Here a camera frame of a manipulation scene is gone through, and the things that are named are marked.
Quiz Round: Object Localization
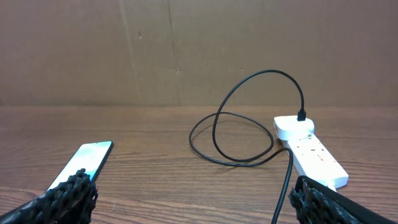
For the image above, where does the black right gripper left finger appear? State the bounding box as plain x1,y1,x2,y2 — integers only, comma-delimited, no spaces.
1,169,98,224

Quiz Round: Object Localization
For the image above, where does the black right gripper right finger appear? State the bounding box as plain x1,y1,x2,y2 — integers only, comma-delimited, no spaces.
289,175,395,224

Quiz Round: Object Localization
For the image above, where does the blue screen smartphone black case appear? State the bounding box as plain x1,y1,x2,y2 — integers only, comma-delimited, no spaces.
47,141,114,190

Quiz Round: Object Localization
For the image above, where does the black usb charging cable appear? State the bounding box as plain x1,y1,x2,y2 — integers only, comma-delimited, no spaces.
188,69,307,224

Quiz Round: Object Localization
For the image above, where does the white charger plug adapter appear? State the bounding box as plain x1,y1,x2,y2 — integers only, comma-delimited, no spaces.
274,116,315,141

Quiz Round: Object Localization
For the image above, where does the white power strip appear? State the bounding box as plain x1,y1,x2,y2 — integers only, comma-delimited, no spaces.
282,134,349,192

